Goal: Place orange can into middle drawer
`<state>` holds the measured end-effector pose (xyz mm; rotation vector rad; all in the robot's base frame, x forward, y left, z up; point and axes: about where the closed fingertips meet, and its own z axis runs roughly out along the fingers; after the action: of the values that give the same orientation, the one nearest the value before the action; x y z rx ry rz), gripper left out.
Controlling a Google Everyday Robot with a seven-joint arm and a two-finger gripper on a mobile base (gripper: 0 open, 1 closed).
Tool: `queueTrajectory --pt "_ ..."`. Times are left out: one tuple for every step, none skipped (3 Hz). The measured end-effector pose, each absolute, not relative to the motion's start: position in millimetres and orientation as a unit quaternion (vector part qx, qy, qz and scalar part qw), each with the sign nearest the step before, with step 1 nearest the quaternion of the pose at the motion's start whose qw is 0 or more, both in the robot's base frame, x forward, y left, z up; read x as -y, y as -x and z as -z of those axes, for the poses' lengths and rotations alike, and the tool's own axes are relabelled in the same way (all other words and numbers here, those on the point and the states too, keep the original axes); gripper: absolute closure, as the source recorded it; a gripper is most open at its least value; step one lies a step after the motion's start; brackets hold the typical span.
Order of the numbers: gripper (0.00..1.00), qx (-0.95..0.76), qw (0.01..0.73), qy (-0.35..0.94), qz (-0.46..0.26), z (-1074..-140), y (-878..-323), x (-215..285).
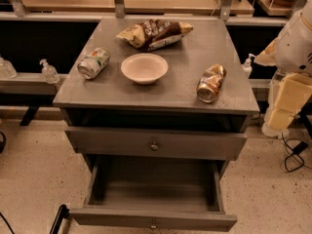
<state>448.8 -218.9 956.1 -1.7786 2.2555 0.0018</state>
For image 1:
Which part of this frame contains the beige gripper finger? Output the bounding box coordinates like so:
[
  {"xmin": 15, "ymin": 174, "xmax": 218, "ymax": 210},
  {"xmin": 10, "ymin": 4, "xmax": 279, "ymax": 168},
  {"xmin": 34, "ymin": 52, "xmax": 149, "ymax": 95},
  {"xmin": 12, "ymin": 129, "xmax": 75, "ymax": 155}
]
[
  {"xmin": 254, "ymin": 39, "xmax": 277, "ymax": 66},
  {"xmin": 266, "ymin": 73, "xmax": 312, "ymax": 132}
]

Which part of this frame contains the orange soda can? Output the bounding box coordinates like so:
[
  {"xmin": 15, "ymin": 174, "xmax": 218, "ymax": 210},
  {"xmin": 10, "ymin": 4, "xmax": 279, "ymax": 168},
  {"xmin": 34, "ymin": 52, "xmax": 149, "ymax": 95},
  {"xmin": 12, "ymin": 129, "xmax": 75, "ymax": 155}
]
[{"xmin": 196, "ymin": 64, "xmax": 226, "ymax": 103}]

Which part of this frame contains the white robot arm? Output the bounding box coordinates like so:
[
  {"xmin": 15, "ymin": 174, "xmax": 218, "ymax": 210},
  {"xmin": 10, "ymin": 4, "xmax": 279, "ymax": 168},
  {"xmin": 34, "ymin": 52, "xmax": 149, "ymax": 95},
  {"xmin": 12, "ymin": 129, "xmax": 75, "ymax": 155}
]
[{"xmin": 254, "ymin": 0, "xmax": 312, "ymax": 137}]

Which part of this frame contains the grey wooden drawer cabinet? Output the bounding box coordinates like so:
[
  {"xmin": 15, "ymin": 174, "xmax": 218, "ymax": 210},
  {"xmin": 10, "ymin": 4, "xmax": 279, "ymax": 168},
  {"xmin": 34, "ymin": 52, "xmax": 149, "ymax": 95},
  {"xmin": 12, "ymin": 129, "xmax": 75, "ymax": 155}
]
[{"xmin": 52, "ymin": 17, "xmax": 261, "ymax": 233}]

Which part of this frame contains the open middle drawer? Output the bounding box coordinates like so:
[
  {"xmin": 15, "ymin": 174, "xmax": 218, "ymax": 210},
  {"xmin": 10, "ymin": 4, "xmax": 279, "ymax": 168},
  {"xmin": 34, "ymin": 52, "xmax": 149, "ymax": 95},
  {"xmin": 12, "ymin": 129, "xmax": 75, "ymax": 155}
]
[{"xmin": 70, "ymin": 156, "xmax": 237, "ymax": 232}]

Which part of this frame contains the green white soda can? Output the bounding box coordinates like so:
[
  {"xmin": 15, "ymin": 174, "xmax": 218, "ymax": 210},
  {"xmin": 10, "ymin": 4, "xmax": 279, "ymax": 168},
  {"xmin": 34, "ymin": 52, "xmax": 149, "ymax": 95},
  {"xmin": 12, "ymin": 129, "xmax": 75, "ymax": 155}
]
[{"xmin": 77, "ymin": 47, "xmax": 110, "ymax": 80}]

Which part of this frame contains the closed top drawer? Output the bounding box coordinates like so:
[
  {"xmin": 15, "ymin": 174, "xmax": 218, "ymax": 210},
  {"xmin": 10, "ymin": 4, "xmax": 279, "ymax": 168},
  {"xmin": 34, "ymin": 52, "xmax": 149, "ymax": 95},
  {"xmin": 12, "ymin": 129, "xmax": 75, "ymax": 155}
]
[{"xmin": 65, "ymin": 127, "xmax": 247, "ymax": 160}]

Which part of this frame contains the white pump bottle right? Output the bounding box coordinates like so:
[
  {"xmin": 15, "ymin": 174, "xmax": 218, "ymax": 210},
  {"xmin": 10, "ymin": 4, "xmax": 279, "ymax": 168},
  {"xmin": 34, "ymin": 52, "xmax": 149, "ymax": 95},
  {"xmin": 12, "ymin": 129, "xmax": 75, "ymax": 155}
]
[{"xmin": 242, "ymin": 54, "xmax": 255, "ymax": 77}]

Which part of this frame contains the brown chip bag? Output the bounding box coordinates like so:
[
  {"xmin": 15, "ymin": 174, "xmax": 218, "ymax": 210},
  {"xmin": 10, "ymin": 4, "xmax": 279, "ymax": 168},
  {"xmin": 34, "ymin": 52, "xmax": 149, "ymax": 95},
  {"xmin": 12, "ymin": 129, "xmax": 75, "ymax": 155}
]
[{"xmin": 116, "ymin": 19, "xmax": 193, "ymax": 52}]

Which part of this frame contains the white bowl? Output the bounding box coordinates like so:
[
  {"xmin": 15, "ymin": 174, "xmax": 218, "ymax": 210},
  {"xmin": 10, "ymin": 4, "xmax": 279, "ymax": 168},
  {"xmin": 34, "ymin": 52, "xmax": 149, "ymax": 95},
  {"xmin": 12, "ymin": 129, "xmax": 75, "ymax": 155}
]
[{"xmin": 121, "ymin": 54, "xmax": 169, "ymax": 85}]

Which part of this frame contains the wooden back table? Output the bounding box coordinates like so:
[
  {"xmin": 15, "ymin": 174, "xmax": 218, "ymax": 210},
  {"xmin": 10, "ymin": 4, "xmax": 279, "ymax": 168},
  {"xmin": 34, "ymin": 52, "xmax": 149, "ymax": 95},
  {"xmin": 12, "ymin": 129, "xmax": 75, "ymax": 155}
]
[{"xmin": 21, "ymin": 0, "xmax": 220, "ymax": 15}]

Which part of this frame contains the clear sanitizer pump bottle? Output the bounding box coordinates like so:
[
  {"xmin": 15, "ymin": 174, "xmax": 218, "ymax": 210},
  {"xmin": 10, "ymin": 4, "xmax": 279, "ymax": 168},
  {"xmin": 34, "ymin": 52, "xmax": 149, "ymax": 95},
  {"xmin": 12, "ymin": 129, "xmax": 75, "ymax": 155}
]
[{"xmin": 40, "ymin": 58, "xmax": 60, "ymax": 84}]

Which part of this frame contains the black stand leg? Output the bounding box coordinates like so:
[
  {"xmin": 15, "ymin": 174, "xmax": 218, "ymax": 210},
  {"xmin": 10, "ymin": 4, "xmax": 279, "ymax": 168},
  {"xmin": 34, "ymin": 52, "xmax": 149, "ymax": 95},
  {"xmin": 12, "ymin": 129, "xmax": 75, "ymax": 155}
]
[{"xmin": 49, "ymin": 204, "xmax": 69, "ymax": 234}]

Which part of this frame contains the clear bottle far left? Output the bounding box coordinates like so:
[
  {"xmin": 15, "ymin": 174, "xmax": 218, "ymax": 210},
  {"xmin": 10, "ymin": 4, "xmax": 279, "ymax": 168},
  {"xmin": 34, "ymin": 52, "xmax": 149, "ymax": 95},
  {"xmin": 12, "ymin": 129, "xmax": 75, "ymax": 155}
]
[{"xmin": 0, "ymin": 57, "xmax": 18, "ymax": 78}]

